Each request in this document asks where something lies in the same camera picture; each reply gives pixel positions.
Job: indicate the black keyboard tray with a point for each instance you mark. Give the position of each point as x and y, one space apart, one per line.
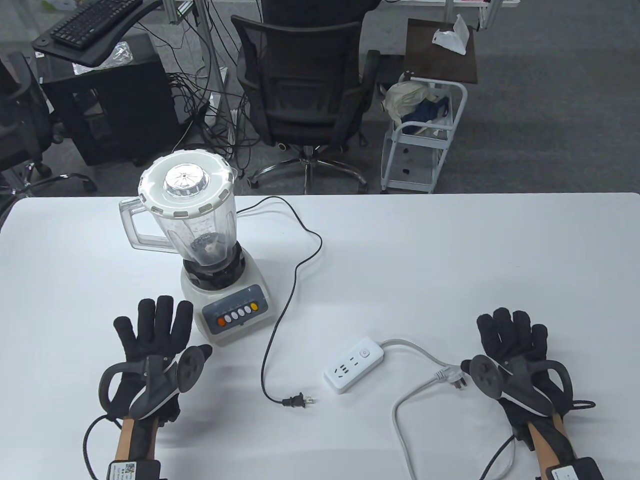
100 52

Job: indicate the black swivel chair chrome base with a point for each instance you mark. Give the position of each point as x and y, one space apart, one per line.
15 125

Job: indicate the crumpled silver foil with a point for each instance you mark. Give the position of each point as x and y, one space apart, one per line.
120 55

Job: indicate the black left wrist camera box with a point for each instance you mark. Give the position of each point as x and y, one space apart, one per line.
140 471

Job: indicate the person's right hand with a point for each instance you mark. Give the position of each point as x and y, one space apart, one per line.
515 345

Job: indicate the white blender with clear jar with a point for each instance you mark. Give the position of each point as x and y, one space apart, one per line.
235 300

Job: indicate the black mesh office chair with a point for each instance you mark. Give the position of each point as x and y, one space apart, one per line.
300 90

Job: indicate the black computer cabinet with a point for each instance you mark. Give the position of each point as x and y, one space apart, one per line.
125 110

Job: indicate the white power strip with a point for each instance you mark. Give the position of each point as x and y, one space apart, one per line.
350 367

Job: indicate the white cart with brown top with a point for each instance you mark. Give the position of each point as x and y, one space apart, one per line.
440 55

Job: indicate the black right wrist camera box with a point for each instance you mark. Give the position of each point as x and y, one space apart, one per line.
580 471

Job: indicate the grey hand controller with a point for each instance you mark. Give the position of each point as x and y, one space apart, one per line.
487 377
190 372

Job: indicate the person's right forearm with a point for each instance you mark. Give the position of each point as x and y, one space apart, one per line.
545 445

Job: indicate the silver aluminium frame post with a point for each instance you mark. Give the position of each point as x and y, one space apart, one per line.
212 60

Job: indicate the person's left hand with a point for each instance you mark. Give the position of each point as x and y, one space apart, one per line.
155 340

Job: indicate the person's left forearm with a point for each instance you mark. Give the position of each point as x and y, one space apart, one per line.
127 440

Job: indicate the dark blue cloth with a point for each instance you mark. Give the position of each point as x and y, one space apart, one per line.
425 112

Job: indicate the beige cloth bag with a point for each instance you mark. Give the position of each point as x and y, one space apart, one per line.
407 97

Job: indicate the grey left hand controller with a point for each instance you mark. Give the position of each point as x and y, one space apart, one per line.
190 372

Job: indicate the grey right hand controller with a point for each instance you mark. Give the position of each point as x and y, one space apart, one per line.
487 377

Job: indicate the white crumpled tissue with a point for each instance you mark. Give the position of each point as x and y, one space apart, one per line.
452 37

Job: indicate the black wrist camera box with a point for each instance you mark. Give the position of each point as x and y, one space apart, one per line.
140 471
580 471

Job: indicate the black keyboard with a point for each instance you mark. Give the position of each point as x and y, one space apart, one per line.
90 22

